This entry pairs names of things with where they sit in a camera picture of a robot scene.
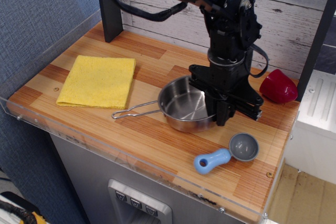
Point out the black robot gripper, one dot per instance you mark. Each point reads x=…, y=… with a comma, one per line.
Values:
x=227, y=90

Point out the stainless steel pan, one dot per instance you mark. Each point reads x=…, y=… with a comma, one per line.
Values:
x=182, y=105

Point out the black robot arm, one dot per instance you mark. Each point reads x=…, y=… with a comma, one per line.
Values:
x=233, y=29

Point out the blue and grey spoon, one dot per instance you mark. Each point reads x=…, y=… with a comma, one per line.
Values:
x=242, y=147

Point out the red plastic pepper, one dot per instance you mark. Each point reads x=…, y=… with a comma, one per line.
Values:
x=279, y=88

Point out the white plastic sink unit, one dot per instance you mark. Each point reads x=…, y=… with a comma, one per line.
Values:
x=311, y=147

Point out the yellow folded cloth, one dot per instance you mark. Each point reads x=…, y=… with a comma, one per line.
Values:
x=99, y=82

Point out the grey toy fridge cabinet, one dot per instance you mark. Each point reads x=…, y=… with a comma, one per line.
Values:
x=114, y=191

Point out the clear acrylic guard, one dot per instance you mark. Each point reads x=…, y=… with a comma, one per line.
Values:
x=37, y=54

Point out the yellow and black object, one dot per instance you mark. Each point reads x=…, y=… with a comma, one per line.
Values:
x=23, y=215

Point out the right black post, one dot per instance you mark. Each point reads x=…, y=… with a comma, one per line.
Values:
x=319, y=38

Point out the black post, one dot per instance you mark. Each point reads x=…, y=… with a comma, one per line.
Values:
x=319, y=38
x=111, y=19

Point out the left black post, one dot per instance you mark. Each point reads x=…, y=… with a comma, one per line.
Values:
x=111, y=19

